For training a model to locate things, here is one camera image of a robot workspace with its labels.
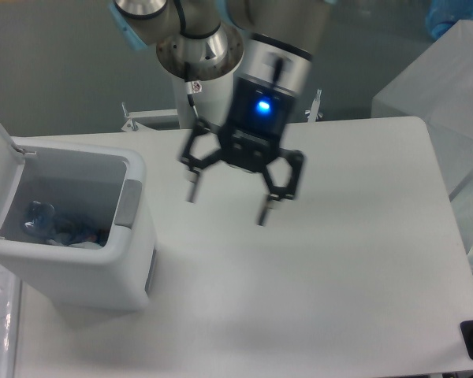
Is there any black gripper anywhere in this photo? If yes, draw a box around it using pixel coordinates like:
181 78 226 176
178 78 304 226

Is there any white paper wrapper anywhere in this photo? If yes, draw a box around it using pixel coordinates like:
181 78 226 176
46 233 102 250

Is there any clear plastic water bottle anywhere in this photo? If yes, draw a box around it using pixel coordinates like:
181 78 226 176
20 201 110 246

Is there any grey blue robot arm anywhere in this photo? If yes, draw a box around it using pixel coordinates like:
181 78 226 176
109 1 334 224

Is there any white trash can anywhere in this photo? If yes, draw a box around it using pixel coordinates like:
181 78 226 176
0 123 157 311

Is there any translucent plastic box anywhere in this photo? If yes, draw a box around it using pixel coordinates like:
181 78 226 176
371 20 473 272

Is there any blue plastic bag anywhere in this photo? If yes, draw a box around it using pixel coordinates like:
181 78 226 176
425 0 473 40

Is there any paper sheet in plastic sleeve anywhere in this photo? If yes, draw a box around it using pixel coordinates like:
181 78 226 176
0 265 21 377

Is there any white pedestal base frame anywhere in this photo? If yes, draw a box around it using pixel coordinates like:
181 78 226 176
121 88 323 132

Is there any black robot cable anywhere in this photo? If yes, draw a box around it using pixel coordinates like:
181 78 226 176
183 61 204 127

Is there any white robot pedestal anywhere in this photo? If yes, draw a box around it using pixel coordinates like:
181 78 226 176
156 23 244 128

